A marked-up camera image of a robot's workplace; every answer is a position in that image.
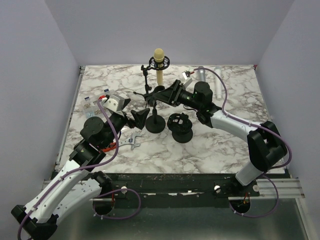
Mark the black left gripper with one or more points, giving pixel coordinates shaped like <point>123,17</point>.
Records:
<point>140,118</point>

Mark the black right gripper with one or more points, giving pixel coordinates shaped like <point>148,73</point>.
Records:
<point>172,94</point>

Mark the black round-base clip stand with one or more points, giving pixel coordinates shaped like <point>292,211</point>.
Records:
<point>154,124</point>

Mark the silver grey microphone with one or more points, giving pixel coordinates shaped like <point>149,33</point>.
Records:
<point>201,74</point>

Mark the beige microphone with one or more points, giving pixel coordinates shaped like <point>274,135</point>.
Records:
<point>159,58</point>

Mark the white microphone silver mesh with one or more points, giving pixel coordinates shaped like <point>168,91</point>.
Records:
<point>218,85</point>

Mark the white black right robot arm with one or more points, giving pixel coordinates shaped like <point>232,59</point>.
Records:
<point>263,139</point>

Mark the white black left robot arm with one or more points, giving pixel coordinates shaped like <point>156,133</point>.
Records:
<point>76,182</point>

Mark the clear plastic screw box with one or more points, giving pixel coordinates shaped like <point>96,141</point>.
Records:
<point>89,104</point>

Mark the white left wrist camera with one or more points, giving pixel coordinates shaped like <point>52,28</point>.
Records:
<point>114,102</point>

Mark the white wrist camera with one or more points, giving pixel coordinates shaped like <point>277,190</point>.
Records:
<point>187,76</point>
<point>114,102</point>

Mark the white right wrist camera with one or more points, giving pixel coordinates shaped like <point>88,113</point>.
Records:
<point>187,76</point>

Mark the black shock mount round stand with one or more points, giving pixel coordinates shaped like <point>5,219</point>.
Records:
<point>180,127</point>

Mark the orange handled adjustable wrench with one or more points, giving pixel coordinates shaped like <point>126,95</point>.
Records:
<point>131,141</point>

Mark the black front mounting rail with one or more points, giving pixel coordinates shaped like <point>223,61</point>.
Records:
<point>166,190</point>

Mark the aluminium extrusion rail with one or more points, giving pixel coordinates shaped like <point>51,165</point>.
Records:
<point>287,188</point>

